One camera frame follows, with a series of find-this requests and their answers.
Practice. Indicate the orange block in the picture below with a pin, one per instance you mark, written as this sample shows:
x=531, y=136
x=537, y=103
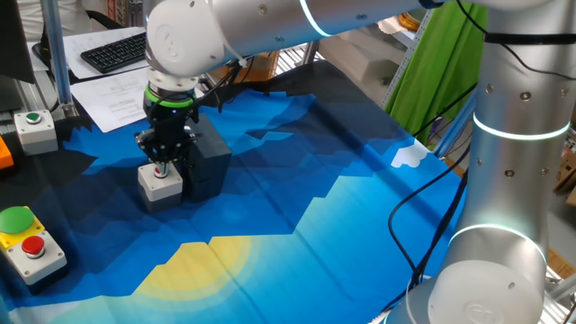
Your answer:
x=4, y=155

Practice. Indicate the green fabric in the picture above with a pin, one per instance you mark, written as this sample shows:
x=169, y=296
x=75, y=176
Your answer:
x=441, y=67

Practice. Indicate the grey box with red button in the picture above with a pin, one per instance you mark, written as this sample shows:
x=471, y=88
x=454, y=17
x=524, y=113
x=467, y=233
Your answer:
x=168, y=186

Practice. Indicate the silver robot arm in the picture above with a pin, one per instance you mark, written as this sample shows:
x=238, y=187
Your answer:
x=517, y=135

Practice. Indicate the dark grey gift box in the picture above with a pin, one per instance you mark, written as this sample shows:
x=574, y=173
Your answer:
x=211, y=162

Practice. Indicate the blue mountain landscape cloth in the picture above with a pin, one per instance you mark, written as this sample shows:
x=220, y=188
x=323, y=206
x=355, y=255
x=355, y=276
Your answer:
x=292, y=202

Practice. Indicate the black keyboard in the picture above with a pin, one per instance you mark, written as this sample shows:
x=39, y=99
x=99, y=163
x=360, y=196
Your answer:
x=114, y=51

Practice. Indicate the aluminium frame post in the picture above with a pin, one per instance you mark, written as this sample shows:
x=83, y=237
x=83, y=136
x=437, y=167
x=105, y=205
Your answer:
x=56, y=54
x=454, y=130

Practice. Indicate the grey box with green button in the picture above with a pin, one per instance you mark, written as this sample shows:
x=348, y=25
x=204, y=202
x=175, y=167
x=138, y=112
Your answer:
x=36, y=135

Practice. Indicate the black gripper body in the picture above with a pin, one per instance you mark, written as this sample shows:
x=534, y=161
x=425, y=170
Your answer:
x=168, y=123

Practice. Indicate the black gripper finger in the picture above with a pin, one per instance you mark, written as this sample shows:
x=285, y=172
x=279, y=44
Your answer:
x=146, y=143
x=186, y=144

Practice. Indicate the black monitor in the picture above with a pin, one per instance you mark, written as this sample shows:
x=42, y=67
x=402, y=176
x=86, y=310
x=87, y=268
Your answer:
x=13, y=40

